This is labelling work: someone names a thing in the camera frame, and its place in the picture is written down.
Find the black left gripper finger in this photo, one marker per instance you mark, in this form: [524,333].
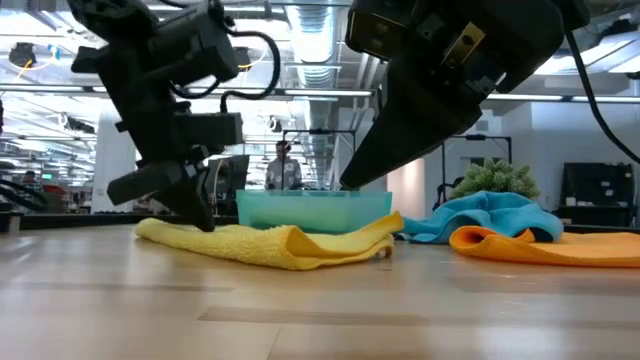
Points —
[145,182]
[197,200]

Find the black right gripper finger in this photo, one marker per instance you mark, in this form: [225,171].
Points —
[420,120]

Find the yellow microfiber towel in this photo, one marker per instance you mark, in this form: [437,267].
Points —
[260,245]

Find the blue microfiber towel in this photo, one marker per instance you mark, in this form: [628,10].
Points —
[490,212]

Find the teal translucent plastic basket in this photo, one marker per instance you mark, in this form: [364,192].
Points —
[310,202]

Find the orange microfiber towel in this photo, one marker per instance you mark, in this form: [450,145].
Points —
[550,252]

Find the black background monitor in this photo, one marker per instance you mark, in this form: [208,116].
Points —
[232,175]

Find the white building pillar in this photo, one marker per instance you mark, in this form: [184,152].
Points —
[112,140]

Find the long ceiling light strip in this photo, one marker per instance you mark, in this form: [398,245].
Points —
[525,97]
[330,93]
[605,99]

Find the person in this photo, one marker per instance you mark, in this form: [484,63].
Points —
[283,172]

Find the small green artificial plant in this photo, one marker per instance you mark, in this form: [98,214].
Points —
[495,177]

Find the black ceiling-mounted device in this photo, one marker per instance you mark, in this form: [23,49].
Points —
[21,55]

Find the black cabinet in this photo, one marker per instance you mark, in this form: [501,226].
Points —
[595,190]

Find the black background stand frame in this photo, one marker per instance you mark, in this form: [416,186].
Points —
[320,131]
[475,137]

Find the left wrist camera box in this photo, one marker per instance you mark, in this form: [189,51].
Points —
[210,130]

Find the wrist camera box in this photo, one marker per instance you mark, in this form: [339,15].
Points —
[380,35]
[210,130]

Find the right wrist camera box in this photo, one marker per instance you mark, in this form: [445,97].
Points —
[380,35]

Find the silver ventilation duct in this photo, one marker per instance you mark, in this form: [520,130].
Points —
[315,35]

